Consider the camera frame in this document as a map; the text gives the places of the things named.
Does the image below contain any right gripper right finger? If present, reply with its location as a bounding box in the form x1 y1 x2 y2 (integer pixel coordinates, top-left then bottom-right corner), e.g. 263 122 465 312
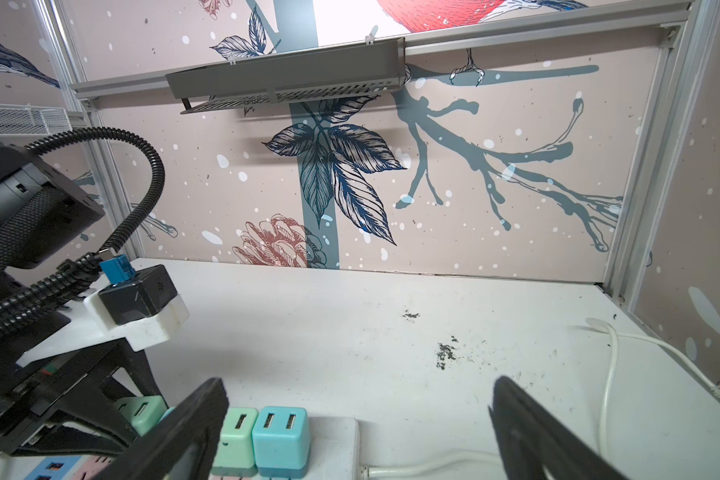
489 376 624 480

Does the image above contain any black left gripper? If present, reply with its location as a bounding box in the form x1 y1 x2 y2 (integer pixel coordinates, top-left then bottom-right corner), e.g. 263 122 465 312
0 313 162 453

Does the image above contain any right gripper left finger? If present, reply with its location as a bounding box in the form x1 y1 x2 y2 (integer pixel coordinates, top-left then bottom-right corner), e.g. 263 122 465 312
107 378 229 480

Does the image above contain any green plug adapter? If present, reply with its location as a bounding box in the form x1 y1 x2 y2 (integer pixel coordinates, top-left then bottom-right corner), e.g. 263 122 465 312
211 407 258 478

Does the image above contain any teal plug adapter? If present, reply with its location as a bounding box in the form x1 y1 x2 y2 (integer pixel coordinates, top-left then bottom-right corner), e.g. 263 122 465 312
114 395 167 436
252 406 311 479

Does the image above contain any white multicolour power strip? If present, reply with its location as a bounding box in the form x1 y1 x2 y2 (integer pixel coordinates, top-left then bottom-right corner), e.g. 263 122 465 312
0 417 360 479

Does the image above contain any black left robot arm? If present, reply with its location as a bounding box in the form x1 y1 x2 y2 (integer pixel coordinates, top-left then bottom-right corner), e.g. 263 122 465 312
0 127 165 456

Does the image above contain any white mesh shelf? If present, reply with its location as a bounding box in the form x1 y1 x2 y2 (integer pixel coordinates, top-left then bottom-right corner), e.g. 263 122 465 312
0 104 72 136

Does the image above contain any white power strip cable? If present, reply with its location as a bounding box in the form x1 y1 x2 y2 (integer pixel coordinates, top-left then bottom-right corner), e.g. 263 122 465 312
359 316 720 480

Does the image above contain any black wire basket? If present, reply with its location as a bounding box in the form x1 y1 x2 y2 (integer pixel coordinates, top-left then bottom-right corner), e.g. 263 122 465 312
166 37 406 114

